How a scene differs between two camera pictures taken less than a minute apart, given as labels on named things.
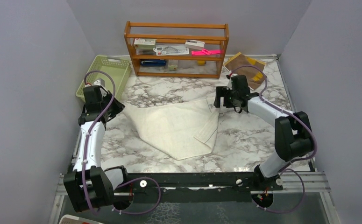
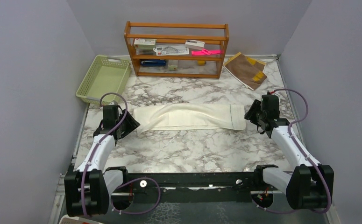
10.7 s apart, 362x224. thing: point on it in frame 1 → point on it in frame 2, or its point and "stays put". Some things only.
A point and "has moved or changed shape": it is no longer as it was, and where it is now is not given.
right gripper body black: x=229 y=97 → x=253 y=112
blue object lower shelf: x=153 y=62 stays put
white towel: x=181 y=130 has moved or changed shape
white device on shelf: x=195 y=44 stays put
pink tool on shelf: x=205 y=52 stays put
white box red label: x=145 y=43 stays put
